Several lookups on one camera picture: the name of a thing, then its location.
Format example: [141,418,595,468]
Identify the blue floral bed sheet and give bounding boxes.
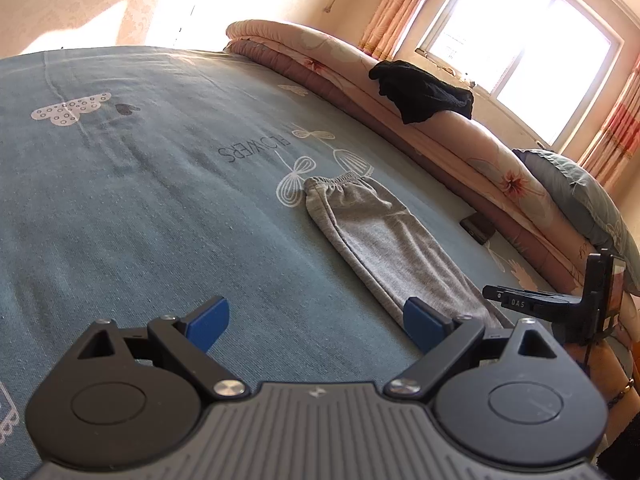
[0,45,576,480]

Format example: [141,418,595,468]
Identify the folded pink floral quilt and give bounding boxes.
[223,20,640,311]

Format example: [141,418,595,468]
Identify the person's right forearm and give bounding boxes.
[592,332,640,413]

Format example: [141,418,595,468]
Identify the black garment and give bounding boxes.
[369,60,475,126]

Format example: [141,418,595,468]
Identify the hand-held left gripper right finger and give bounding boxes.
[384,296,566,401]

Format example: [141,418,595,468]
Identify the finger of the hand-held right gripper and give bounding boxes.
[482,284,508,309]

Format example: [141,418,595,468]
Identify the dark beaded bracelet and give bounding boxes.
[606,377,637,409]

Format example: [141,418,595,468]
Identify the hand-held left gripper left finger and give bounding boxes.
[75,296,251,402]

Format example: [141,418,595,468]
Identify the grey sweatpants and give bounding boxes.
[303,172,506,331]

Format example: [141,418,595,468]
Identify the black phone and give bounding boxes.
[459,212,497,246]

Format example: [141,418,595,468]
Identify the patterned orange curtain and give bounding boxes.
[577,52,640,188]
[359,0,448,61]

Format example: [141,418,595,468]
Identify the plump teal pillow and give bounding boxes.
[512,149,640,296]

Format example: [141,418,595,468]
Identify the window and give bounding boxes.
[415,0,626,146]

